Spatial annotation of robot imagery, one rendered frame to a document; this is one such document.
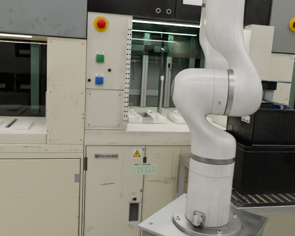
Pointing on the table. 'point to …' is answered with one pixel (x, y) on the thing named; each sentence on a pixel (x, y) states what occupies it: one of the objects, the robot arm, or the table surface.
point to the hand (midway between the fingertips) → (268, 84)
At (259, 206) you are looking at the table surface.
